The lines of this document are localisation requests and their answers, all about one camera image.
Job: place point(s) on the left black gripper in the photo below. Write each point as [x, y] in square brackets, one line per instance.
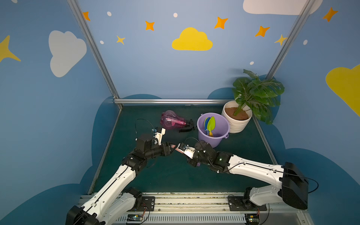
[166, 149]

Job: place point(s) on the blue trowel wooden handle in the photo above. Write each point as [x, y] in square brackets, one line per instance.
[207, 124]

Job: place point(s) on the purple plastic bucket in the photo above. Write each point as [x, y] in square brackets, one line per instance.
[216, 134]

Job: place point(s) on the purple scoop pink handle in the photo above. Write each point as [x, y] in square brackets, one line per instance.
[175, 148]

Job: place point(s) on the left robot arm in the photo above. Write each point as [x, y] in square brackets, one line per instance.
[107, 205]

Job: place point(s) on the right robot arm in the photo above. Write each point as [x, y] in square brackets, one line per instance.
[286, 184]

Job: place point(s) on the pink transparent spray bottle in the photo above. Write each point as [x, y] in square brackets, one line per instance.
[170, 120]

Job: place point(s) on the white ribbed plant pot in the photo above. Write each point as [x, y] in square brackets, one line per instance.
[236, 126]

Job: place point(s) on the back horizontal aluminium bar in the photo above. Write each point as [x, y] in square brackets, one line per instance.
[172, 101]

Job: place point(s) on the left small circuit board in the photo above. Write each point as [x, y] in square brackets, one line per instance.
[134, 218]

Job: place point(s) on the small circuit board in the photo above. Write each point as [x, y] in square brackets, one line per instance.
[134, 218]
[252, 219]

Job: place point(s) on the right small circuit board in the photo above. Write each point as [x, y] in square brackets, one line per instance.
[252, 219]

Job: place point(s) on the green artificial monstera plant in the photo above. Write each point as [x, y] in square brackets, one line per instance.
[257, 94]

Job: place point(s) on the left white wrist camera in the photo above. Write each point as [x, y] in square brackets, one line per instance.
[159, 132]

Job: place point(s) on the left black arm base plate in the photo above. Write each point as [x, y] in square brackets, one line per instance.
[145, 202]

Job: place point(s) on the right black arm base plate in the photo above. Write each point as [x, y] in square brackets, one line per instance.
[237, 204]

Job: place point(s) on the left aluminium frame post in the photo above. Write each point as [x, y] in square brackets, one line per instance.
[77, 12]

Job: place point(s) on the aluminium frame post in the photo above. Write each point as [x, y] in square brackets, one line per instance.
[294, 32]
[77, 12]

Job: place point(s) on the right aluminium frame post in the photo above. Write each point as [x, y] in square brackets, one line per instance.
[294, 32]

